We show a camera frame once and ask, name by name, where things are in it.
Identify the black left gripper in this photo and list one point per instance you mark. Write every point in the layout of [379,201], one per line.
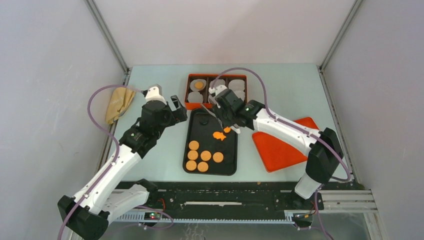
[178,115]

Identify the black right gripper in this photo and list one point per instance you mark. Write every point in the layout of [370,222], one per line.
[217,111]

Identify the black sandwich cookie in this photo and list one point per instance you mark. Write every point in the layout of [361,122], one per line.
[203,120]

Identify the round orange biscuit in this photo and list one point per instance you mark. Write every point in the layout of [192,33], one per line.
[205,155]
[191,165]
[199,85]
[193,145]
[202,167]
[218,157]
[192,155]

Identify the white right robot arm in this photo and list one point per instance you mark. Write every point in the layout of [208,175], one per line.
[321,148]

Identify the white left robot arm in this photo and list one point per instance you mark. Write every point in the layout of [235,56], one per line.
[89,212]

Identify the white paper cup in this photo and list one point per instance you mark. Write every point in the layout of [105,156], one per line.
[240,94]
[195,97]
[237,85]
[191,85]
[217,82]

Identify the orange fish cookie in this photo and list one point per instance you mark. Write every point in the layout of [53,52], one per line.
[227,129]
[219,135]

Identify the black cookie tray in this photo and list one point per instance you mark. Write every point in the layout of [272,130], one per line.
[204,135]

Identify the beige cloth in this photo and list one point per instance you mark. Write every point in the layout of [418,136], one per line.
[119,103]

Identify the orange box lid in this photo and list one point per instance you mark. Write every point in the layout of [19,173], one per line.
[280,146]

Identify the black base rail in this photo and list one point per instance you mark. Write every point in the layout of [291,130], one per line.
[249,202]

